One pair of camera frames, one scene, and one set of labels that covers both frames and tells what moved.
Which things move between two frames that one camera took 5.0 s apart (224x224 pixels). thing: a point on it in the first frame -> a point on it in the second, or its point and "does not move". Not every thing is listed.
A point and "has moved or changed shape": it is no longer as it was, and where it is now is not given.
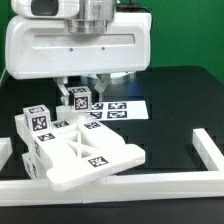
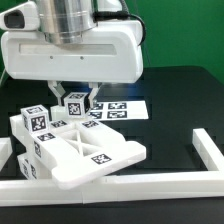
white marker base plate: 119,110 does not move
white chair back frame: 78,151 does not move
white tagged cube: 80,98 has moved or changed shape
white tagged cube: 38,118 does not move
